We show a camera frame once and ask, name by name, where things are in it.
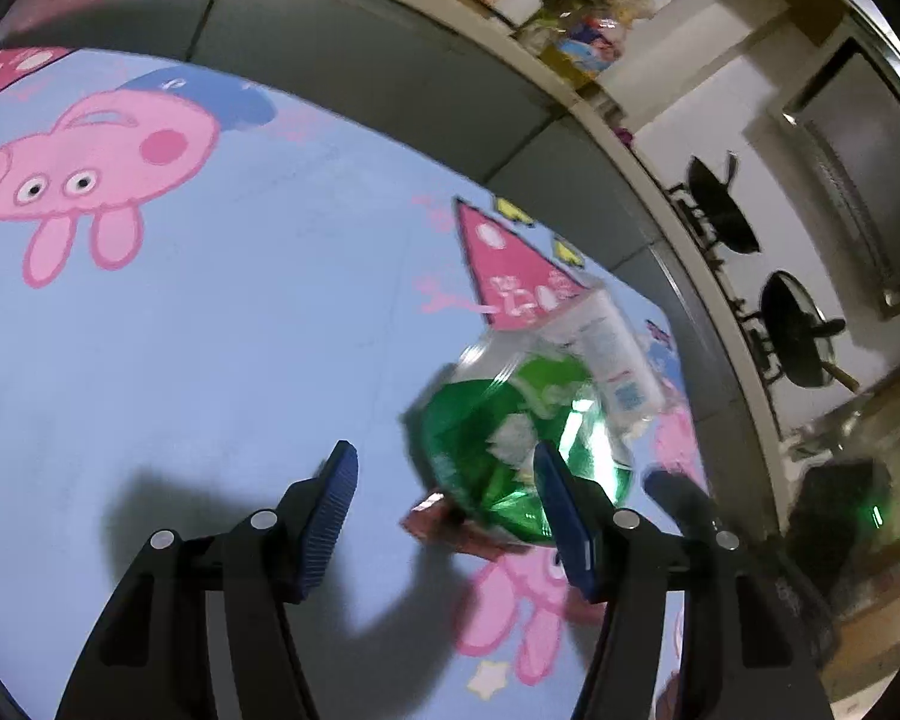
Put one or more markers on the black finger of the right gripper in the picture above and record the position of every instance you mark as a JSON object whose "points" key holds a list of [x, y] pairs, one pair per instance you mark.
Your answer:
{"points": [[780, 609]]}

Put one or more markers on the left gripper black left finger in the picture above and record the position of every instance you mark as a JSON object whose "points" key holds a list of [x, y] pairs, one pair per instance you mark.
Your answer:
{"points": [[148, 653]]}

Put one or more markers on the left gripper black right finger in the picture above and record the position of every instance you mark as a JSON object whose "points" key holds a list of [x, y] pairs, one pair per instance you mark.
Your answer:
{"points": [[618, 559]]}

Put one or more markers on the green plastic bottle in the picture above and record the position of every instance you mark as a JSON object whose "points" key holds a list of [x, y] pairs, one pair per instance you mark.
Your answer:
{"points": [[479, 430]]}

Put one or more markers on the clear plastic bottle white label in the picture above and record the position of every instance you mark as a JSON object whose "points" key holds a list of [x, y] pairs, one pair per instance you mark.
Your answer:
{"points": [[593, 328]]}

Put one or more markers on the black wok with lid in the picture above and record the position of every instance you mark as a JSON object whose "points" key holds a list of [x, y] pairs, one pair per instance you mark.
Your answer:
{"points": [[791, 339]]}

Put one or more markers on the black frying pan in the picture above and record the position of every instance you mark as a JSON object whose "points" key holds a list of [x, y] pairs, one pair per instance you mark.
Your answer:
{"points": [[705, 203]]}

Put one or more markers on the red flat wrapper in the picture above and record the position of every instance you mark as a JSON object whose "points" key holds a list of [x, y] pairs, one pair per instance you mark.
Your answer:
{"points": [[438, 519]]}

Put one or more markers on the black gas stove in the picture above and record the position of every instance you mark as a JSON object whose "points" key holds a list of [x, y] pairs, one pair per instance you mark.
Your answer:
{"points": [[727, 277]]}

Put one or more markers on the blue Peppa Pig cloth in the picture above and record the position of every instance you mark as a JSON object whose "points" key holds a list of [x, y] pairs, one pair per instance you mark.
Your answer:
{"points": [[204, 285]]}

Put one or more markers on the steel range hood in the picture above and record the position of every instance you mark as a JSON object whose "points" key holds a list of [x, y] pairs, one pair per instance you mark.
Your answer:
{"points": [[842, 114]]}

